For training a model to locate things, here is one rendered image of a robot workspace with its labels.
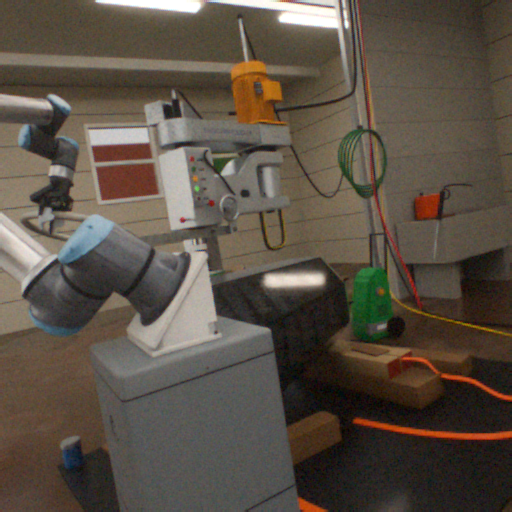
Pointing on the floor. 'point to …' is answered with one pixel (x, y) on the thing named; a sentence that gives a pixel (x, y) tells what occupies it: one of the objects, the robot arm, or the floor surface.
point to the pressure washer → (374, 302)
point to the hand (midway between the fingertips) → (45, 229)
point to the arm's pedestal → (197, 424)
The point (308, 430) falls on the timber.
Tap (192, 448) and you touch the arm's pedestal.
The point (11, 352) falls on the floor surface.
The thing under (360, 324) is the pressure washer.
